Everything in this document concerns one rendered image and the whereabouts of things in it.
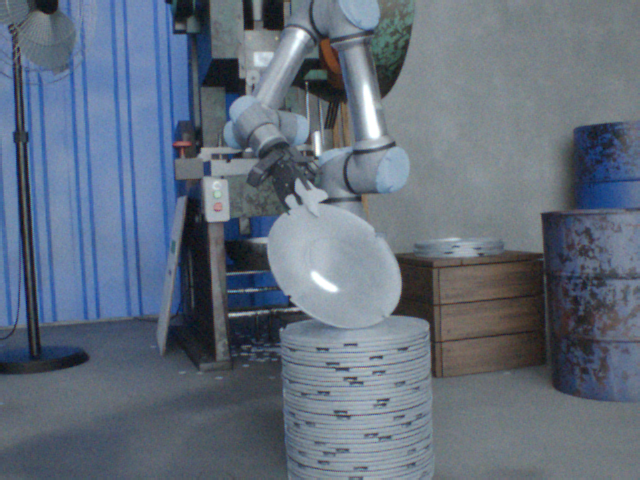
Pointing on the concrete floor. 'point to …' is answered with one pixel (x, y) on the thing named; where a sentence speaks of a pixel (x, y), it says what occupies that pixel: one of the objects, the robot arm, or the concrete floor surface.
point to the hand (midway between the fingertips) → (311, 214)
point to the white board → (171, 272)
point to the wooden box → (477, 310)
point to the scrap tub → (594, 301)
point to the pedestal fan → (56, 54)
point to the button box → (212, 216)
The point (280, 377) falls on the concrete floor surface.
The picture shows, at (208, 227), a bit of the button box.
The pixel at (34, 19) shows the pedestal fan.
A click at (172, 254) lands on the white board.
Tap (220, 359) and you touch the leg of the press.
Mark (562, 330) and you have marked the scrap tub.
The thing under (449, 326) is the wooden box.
